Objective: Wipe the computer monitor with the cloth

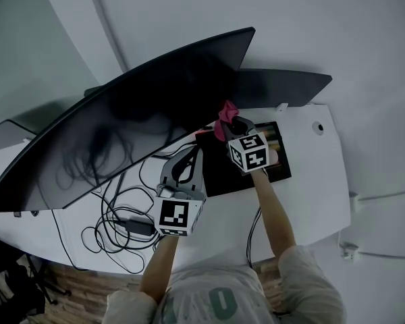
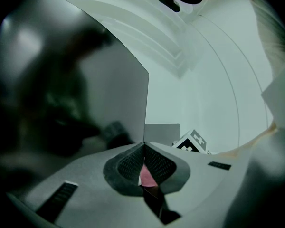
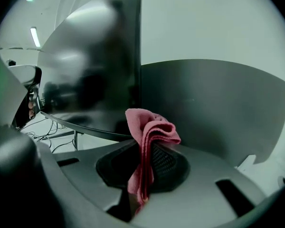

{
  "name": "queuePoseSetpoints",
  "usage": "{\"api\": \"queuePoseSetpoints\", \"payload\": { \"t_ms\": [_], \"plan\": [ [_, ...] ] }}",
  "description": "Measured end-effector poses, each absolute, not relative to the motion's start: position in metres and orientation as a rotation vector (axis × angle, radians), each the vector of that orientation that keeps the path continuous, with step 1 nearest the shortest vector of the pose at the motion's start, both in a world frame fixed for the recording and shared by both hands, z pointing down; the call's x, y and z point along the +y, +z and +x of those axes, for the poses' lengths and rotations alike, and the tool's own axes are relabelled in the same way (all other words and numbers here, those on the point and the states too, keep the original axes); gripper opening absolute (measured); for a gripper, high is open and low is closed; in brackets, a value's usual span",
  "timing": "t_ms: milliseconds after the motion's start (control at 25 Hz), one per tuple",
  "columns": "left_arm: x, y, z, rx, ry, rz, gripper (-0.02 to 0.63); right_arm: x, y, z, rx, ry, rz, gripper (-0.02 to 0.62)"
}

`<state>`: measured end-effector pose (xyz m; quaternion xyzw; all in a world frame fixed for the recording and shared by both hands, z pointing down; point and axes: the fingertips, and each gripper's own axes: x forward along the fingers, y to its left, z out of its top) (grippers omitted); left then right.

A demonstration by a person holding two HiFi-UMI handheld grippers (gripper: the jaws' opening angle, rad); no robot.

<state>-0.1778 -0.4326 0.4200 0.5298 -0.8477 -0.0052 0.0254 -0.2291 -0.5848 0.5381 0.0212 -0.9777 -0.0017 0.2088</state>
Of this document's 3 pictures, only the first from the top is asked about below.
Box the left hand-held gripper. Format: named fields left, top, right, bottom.
left=153, top=146, right=208, bottom=239

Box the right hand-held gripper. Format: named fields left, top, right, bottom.
left=222, top=116, right=271, bottom=175

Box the pink cloth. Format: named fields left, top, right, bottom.
left=213, top=99, right=239, bottom=142

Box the black monitor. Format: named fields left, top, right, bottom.
left=0, top=26, right=257, bottom=213

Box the person's left forearm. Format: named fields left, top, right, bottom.
left=138, top=235, right=182, bottom=305

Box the person's right forearm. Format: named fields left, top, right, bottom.
left=249, top=170, right=298, bottom=260

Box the black tablet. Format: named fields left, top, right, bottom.
left=194, top=120, right=293, bottom=198

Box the dark grey desk divider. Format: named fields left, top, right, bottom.
left=236, top=68, right=333, bottom=109
left=0, top=119, right=38, bottom=153

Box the black power adapter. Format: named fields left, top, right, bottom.
left=122, top=215, right=157, bottom=236

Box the person's light grey shirt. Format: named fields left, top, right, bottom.
left=106, top=244, right=347, bottom=324

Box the black office chair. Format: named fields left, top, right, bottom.
left=0, top=251, right=72, bottom=324

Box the thin black hanging cable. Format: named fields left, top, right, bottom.
left=245, top=205, right=263, bottom=269

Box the tangled black cable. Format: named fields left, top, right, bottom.
left=80, top=143, right=197, bottom=277

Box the long black power cable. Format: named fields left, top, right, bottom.
left=50, top=207, right=89, bottom=271

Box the white wall socket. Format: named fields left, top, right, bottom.
left=338, top=240, right=360, bottom=261

